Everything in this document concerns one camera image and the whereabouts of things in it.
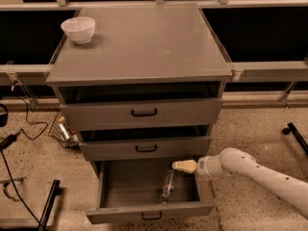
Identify black stand leg right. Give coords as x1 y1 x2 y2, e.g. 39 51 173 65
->
282 122 308 155

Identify black stand leg left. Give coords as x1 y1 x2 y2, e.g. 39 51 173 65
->
38 179 61 231

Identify wire basket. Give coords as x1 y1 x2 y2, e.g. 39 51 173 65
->
48 112 79 149

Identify black stand leg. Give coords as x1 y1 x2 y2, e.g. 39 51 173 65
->
282 122 308 155
38 179 61 231

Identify grey bottom drawer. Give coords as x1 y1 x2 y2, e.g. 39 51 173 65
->
87 158 214 224

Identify clear plastic water bottle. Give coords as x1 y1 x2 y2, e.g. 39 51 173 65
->
162 169 174 199

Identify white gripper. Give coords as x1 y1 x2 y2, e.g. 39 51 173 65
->
172 155 221 179

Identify grey top drawer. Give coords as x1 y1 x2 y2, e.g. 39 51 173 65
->
61 98 222 131

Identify black power adapter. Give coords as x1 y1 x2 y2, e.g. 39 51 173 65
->
0 134 16 149

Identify metal can in basket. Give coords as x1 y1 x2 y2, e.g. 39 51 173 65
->
58 116 71 141

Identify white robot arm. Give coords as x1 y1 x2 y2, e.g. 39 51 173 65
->
171 147 308 218

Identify grey middle drawer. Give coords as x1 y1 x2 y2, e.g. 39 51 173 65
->
80 136 211 162

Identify grey drawer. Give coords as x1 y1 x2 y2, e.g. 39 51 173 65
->
87 158 214 224
80 136 211 162
61 98 222 131

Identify grey drawer cabinet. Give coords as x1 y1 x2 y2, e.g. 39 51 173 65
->
44 2 234 166

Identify white bowl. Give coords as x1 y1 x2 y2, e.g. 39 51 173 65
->
61 16 95 44

